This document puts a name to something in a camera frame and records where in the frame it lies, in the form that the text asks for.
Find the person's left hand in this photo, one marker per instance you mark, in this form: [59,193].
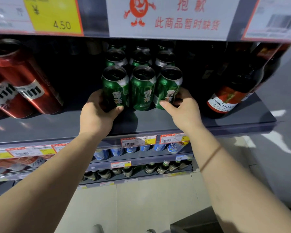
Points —
[94,118]

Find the person's left shoe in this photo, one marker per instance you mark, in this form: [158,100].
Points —
[98,229]

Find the brown wrist band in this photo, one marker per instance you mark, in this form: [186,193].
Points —
[211,157]

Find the person's left forearm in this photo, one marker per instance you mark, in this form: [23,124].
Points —
[43,191]

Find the person's right shoe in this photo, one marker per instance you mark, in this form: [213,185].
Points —
[150,231]

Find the white notice card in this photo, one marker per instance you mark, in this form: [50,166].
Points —
[172,19]

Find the orange-bordered price tag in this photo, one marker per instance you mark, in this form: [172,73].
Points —
[38,14]
[274,19]

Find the person's right hand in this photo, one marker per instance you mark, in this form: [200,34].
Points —
[186,116]

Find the person's shoe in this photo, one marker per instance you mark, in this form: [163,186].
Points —
[98,229]
[150,231]

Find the person's right forearm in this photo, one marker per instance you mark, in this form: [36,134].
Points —
[245,191]

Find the grey store shelving unit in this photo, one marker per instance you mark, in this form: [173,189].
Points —
[63,126]

